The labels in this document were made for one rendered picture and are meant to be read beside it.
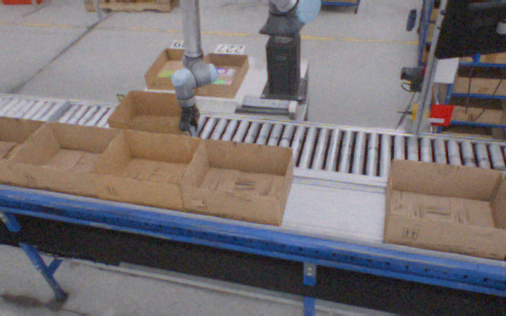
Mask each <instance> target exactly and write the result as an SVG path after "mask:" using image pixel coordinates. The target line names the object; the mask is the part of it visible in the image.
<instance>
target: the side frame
mask: <svg viewBox="0 0 506 316"><path fill-rule="evenodd" d="M3 199H4V201H3ZM14 201H15V202H16V204H15V202H14ZM21 203H22V204H21ZM26 203H27V204H28V205H29V206H28V205H27V204H26ZM39 206H41V208H40V207H39ZM46 207H47V208H46ZM51 208H53V210H54V211H53V210H52V209H51ZM64 210H65V211H64ZM0 211H3V212H8V213H14V214H26V215H32V216H37V217H43V218H49V219H54V220H60V221H66V222H71V223H77V224H83V225H89V226H94V227H100V228H105V229H111V230H117V231H123V232H129V233H134V234H139V235H145V236H151V237H157V238H163V239H168V240H174V241H179V242H185V243H197V244H203V245H208V246H213V247H219V248H225V249H231V250H237V251H242V252H247V253H253V254H259V255H265V256H271V257H276V258H282V259H287V260H293V261H299V262H305V263H310V264H316V265H321V266H327V267H333V268H338V269H344V270H350V271H355V272H361V273H367V274H372V275H378V276H384V277H389V278H401V279H406V280H412V281H418V282H424V283H429V284H435V285H441V286H446V287H452V288H458V289H463V290H470V291H475V292H480V293H486V294H492V295H497V296H503V297H506V284H505V283H506V268H504V267H498V266H492V265H485V264H479V263H477V264H476V263H473V262H467V261H461V260H454V259H448V258H441V257H436V256H430V255H423V254H417V253H411V252H405V251H399V250H392V249H386V248H380V247H373V246H368V245H361V244H355V243H349V242H342V241H330V240H324V239H318V238H311V237H305V236H300V235H293V234H287V233H280V232H274V231H269V230H262V229H256V228H249V227H243V226H238V225H231V224H225V223H219V222H212V221H206V220H200V219H194V218H188V217H181V216H175V215H169V214H163V213H157V212H150V211H144V210H137V209H126V208H119V207H113V206H107V205H100V204H94V203H88V202H82V201H76V200H69V199H63V198H56V197H51V196H45V195H38V194H32V193H26V192H19V191H13V190H6V189H1V188H0ZM66 211H67V212H66ZM77 211H79V213H80V214H78V212H77ZM90 213H92V214H93V216H92V215H91V214H90ZM103 215H105V217H106V218H104V216H103ZM111 217H112V218H111ZM117 218H119V220H120V221H119V220H118V219H117ZM131 220H132V221H131ZM132 222H133V223H132ZM144 222H146V223H147V225H145V223H144ZM159 225H161V226H162V228H160V226H159ZM173 227H175V229H176V230H174V229H173ZM188 230H190V231H191V233H190V232H189V231H188ZM196 231H197V232H196ZM204 232H205V235H204ZM211 234H212V235H211ZM218 235H221V238H219V237H218ZM234 237H236V238H237V240H234ZM242 239H243V240H242ZM249 240H252V242H250V241H249ZM259 241H260V242H259ZM266 242H269V245H267V244H266ZM282 244H283V245H285V247H284V248H283V247H282ZM299 247H301V248H302V250H299ZM307 249H308V250H307ZM315 250H318V253H316V252H315ZM325 252H326V253H325ZM333 253H336V256H333ZM342 255H343V256H342ZM350 256H354V258H353V259H350ZM360 258H362V259H360ZM369 259H372V262H369ZM378 261H380V262H378ZM387 262H390V265H387ZM406 265H408V268H407V269H406ZM425 268H426V269H428V271H427V272H425V271H424V270H425ZM477 270H478V272H477ZM444 272H447V275H443V274H444ZM455 274H457V275H455ZM465 275H468V277H467V278H464V276H465ZM471 276H472V277H471ZM470 278H471V279H470ZM484 279H488V280H487V282H484ZM496 281H497V282H496ZM468 283H469V284H468Z"/></svg>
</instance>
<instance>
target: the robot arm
mask: <svg viewBox="0 0 506 316"><path fill-rule="evenodd" d="M268 1H269V15H268V19H267V22H266V27H267V29H268V30H269V31H270V32H272V33H276V34H286V33H291V32H294V31H296V30H297V29H299V28H300V25H301V23H300V22H302V23H309V22H311V21H312V20H313V19H314V18H315V17H316V16H317V14H318V12H319V10H320V5H321V0H268ZM180 3H181V15H182V27H183V39H184V51H185V52H184V57H183V59H182V63H183V66H184V68H185V69H179V70H176V71H175V72H174V73H173V74H172V77H171V78H172V84H173V87H174V92H175V96H176V97H175V98H176V101H177V104H178V105H179V106H180V107H181V108H182V113H181V117H180V123H179V130H180V131H185V132H186V134H187V135H188V136H189V137H196V134H197V130H198V123H197V119H199V118H200V117H201V116H200V111H199V108H196V106H195V103H196V100H195V95H194V89H197V88H200V87H203V86H205V85H208V84H212V83H213V82H216V81H217V72H216V70H215V68H214V66H213V65H212V64H209V65H206V64H205V63H204V62H203V52H202V40H201V22H200V3H199V0H180ZM196 109H197V110H196ZM198 112H199V115H198ZM197 116H198V117H197ZM191 131H192V133H191Z"/></svg>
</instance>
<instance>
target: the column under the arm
mask: <svg viewBox="0 0 506 316"><path fill-rule="evenodd" d="M266 60H267V76H268V79H267V81H266V84H265V86H264V89H263V91H262V94H261V96H260V99H266V100H280V101H295V102H303V100H304V92H305V88H306V84H307V81H308V78H307V77H301V34H299V35H298V36H296V37H295V38H293V40H292V41H290V42H287V43H278V42H276V41H274V35H270V37H269V39H268V42H267V44H266Z"/></svg>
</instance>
